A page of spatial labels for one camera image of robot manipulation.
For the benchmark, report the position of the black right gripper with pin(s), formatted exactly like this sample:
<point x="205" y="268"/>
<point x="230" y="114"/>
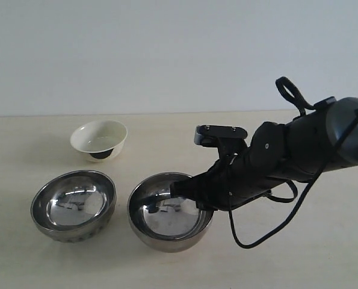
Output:
<point x="243" y="172"/>

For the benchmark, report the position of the smooth stainless steel bowl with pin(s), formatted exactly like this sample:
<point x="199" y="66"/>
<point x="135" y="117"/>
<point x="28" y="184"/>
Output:
<point x="162" y="222"/>

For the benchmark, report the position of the white ceramic bowl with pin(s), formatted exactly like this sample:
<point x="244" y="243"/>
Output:
<point x="99" y="140"/>

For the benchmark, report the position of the ribbed stainless steel bowl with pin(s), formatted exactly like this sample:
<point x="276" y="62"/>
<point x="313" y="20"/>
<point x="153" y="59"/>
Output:
<point x="74" y="206"/>

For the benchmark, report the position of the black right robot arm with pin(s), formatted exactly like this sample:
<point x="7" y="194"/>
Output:
<point x="318" y="140"/>

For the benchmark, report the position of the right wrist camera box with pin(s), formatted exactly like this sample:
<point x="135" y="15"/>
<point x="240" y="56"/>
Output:
<point x="208" y="135"/>

